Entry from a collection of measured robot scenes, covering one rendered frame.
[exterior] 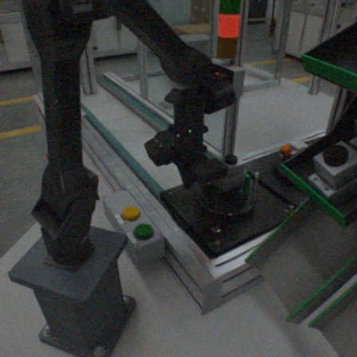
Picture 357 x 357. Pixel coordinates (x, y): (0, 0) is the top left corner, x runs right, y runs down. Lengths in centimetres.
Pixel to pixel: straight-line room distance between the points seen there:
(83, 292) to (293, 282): 34
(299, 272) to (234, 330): 19
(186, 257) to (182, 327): 14
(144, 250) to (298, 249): 31
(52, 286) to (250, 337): 39
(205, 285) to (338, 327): 23
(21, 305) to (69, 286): 28
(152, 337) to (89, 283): 22
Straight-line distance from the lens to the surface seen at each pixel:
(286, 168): 50
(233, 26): 84
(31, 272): 57
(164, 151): 57
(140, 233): 71
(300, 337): 73
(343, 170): 43
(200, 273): 65
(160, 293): 75
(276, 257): 62
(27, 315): 78
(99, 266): 55
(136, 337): 70
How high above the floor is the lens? 146
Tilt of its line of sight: 34 degrees down
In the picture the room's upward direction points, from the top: straight up
